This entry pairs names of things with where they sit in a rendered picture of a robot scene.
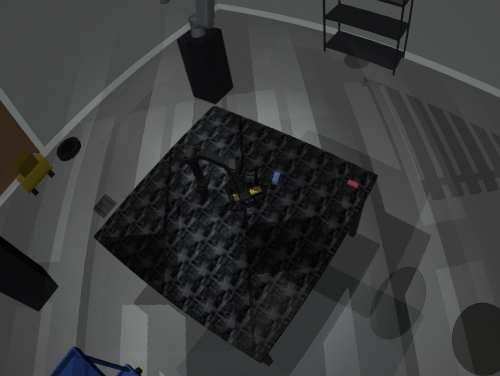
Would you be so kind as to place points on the yellow bar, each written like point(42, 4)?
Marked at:
point(252, 191)

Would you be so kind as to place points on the small blue block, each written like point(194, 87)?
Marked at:
point(276, 178)

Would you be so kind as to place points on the red rectangular bar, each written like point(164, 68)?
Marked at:
point(352, 184)

